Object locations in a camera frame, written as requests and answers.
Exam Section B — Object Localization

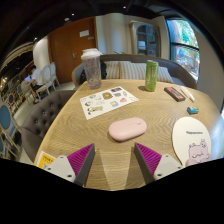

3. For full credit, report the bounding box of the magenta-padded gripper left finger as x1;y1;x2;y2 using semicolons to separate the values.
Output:
44;143;97;187

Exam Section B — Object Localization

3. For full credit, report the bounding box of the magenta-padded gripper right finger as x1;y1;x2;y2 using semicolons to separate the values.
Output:
133;142;184;185

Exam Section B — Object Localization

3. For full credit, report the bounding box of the pink computer mouse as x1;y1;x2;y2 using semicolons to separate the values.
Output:
108;117;148;142

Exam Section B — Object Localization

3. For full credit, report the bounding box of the round white cartoon mouse pad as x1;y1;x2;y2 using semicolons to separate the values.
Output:
171;116;213;167

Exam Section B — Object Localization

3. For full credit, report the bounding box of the yellow sticker label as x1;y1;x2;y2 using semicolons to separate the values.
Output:
35;150;57;170

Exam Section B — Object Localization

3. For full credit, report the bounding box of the grey tufted chair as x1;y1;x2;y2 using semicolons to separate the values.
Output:
20;89;77;163

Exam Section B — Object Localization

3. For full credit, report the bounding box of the small teal box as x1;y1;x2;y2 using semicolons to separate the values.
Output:
186;106;200;115

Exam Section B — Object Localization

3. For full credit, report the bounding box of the black and red flat box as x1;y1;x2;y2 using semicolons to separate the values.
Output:
163;86;186;102

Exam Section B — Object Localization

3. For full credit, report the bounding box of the white sticker sheet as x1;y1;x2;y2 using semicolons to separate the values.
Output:
79;86;139;121

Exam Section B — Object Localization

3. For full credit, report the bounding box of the green drink can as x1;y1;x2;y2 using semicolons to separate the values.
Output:
144;59;160;93

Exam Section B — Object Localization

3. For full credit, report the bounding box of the grey curved sofa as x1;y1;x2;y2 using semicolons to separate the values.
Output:
71;54;198;90

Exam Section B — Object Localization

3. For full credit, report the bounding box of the person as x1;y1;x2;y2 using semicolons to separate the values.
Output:
23;65;43;91

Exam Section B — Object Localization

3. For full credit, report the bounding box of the group of white chairs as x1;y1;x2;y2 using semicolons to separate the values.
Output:
20;62;60;101

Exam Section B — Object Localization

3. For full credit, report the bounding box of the clear shaker bottle white lid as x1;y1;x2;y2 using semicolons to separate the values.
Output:
80;48;103;90

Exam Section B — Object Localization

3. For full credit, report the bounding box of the dark-framed window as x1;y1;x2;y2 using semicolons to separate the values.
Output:
166;18;201;83

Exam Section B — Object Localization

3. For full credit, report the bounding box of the brown wooden door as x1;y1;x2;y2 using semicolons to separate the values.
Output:
48;17;98;84

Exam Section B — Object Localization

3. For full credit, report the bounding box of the arched glass cabinet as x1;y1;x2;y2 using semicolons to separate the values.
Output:
129;21;162;58

